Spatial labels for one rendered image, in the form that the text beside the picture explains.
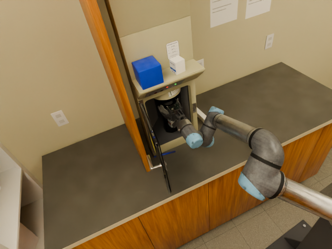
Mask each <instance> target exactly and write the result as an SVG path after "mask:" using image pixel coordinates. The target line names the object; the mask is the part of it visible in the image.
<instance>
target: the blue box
mask: <svg viewBox="0 0 332 249"><path fill-rule="evenodd" d="M132 67H133V70H134V74H135V78H136V80H137V82H138V83H139V85H140V86H141V88H142V89H143V90H145V89H148V88H150V87H153V86H156V85H159V84H161V83H164V78H163V73H162V68H161V64H160V63H159V62H158V61H157V60H156V59H155V57H154V56H152V55H151V56H148V57H146V58H143V59H140V60H137V61H134V62H132Z"/></svg>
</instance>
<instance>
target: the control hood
mask: <svg viewBox="0 0 332 249"><path fill-rule="evenodd" d="M185 69H186V71H185V72H182V73H180V74H178V75H176V74H175V73H173V72H172V71H171V70H170V67H169V68H166V69H163V70H162V73H163V78H164V83H161V84H159V85H156V86H153V87H150V88H148V89H145V90H143V89H142V88H141V86H140V85H139V83H138V82H137V80H133V81H132V83H133V86H134V90H135V93H136V97H137V99H138V100H140V99H143V98H145V96H146V94H147V93H150V92H152V91H155V90H158V89H160V88H163V87H166V86H168V85H171V84H174V83H177V82H180V81H182V80H184V81H183V82H182V83H185V82H188V81H191V80H193V79H196V78H197V77H198V76H200V75H201V74H202V73H203V72H204V71H205V70H206V69H205V68H204V67H203V66H202V65H200V64H199V63H198V62H197V61H196V60H194V59H191V60H188V61H185ZM182 83H181V84H182Z"/></svg>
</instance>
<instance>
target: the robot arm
mask: <svg viewBox="0 0 332 249"><path fill-rule="evenodd" d="M158 109H159V111H160V112H161V114H162V115H163V116H164V117H165V118H166V119H169V120H171V121H174V123H173V124H172V126H173V128H175V127H177V128H178V131H180V133H181V135H182V136H183V138H184V139H185V141H186V143H187V144H188V145H189V146H190V147H191V148H192V149H195V148H198V147H200V146H201V147H206V148H208V147H211V146H212V145H213V144H214V137H213V135H214V133H215V131H216V129H217V128H218V129H220V130H222V131H223V132H225V133H227V134H229V135H231V136H233V137H235V138H237V139H239V140H240V141H242V142H244V143H246V144H248V145H249V147H250V148H251V149H252V152H251V154H250V156H249V158H248V160H247V162H246V164H245V166H244V168H243V170H242V171H241V174H240V176H239V179H238V183H239V185H240V186H241V187H242V188H243V189H244V190H245V191H247V192H248V193H249V194H251V195H252V196H253V197H255V198H257V199H259V200H261V201H263V200H265V199H266V197H267V198H269V199H271V200H272V199H275V198H278V199H281V200H283V201H285V202H287V203H289V204H292V205H294V206H296V207H298V208H301V209H303V210H305V211H308V212H310V213H312V214H314V215H317V216H319V217H321V218H323V219H326V220H328V221H329V222H330V224H331V225H332V198H331V197H329V196H326V195H324V194H322V193H320V192H317V191H315V190H313V189H311V188H309V187H306V186H304V185H302V184H300V183H297V182H295V181H293V180H291V179H288V178H286V177H285V175H284V173H283V172H282V171H280V169H281V167H282V165H283V163H284V159H285V154H284V150H283V147H282V145H281V143H280V141H279V140H278V139H277V137H276V136H275V135H274V134H273V133H271V132H270V131H268V130H266V129H263V128H255V127H252V126H250V125H247V124H245V123H243V122H240V121H238V120H235V119H233V118H231V117H228V116H226V115H224V111H223V110H221V109H218V108H216V107H214V106H212V107H211V108H210V110H209V111H208V113H207V116H206V118H205V121H204V123H203V125H202V127H201V129H200V131H198V130H196V129H195V128H194V127H193V125H192V124H191V122H190V121H189V120H188V119H187V118H186V117H185V115H184V114H183V107H182V106H181V105H180V103H179V101H178V99H176V103H175V104H172V105H170V106H167V110H166V109H165V108H164V107H163V105H160V106H158Z"/></svg>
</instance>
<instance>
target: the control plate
mask: <svg viewBox="0 0 332 249"><path fill-rule="evenodd" d="M183 81H184V80H182V81H180V82H177V83H174V84H171V85H168V86H166V87H163V88H160V89H158V90H155V91H152V92H150V93H147V94H146V96H145V97H148V96H150V95H153V94H154V93H156V92H157V93H158V92H160V91H161V90H163V91H164V90H166V89H167V88H168V89H169V88H171V87H174V86H176V85H180V84H181V83H182V82H183Z"/></svg>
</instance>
